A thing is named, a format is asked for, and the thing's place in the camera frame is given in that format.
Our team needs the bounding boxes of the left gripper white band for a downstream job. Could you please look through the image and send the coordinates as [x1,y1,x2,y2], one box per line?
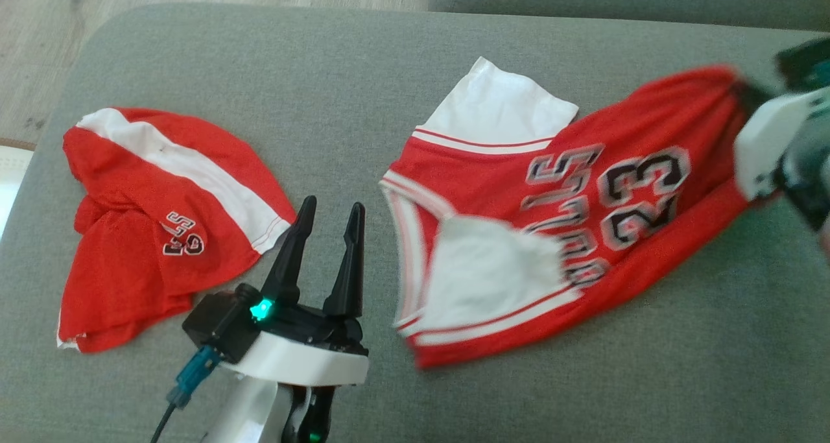
[224,195,370,387]

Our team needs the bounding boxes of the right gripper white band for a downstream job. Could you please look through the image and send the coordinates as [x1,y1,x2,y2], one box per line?
[733,81,830,236]

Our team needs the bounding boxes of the red basketball jersey number 23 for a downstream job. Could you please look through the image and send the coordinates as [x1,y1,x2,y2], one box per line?
[379,56,779,370]

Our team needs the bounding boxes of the red shorts with white stripe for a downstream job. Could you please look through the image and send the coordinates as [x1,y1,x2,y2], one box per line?
[57,108,298,354]

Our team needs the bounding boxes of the large grey sofa seat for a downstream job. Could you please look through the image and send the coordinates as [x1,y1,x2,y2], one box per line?
[0,3,830,443]

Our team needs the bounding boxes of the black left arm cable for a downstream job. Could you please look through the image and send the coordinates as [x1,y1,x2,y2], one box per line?
[150,346,222,443]

